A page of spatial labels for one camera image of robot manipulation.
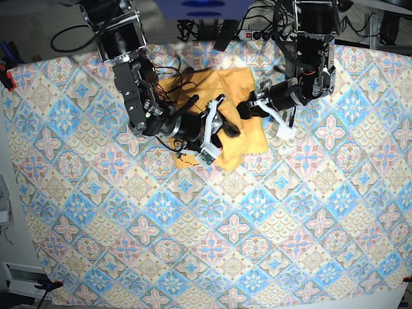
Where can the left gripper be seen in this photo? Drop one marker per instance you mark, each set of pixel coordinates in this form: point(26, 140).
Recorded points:
point(275, 100)

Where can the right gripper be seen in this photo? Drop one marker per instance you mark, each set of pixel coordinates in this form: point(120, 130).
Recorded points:
point(198, 132)

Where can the yellow T-shirt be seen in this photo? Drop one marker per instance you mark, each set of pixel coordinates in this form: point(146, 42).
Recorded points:
point(236, 84)

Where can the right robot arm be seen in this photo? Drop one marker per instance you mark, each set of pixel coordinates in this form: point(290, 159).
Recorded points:
point(120, 40)

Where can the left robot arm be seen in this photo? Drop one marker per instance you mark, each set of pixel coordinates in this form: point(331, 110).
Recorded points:
point(317, 24)

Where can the white power strip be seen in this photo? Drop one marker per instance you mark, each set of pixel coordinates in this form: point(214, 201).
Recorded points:
point(247, 35)

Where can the patterned blue tablecloth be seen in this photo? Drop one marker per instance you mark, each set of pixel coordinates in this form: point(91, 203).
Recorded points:
point(121, 223)

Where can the red-black clamp left lower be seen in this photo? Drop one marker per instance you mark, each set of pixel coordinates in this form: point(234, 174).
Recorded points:
point(48, 286)

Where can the red-black clamp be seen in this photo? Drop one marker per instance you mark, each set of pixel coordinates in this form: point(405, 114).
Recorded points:
point(48, 286)
point(9, 61)

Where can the white box left edge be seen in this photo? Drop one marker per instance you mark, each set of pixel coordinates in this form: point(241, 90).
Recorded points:
point(6, 216)

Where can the red-black clamp left upper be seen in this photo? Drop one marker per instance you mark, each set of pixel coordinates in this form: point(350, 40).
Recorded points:
point(9, 61)

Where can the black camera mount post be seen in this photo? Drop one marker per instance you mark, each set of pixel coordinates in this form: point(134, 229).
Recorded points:
point(227, 31)

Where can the purple robot base plate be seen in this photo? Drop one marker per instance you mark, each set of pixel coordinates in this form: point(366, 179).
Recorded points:
point(203, 9)

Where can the white wall trunking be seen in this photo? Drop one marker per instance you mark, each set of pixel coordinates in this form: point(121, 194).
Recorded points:
point(24, 278)

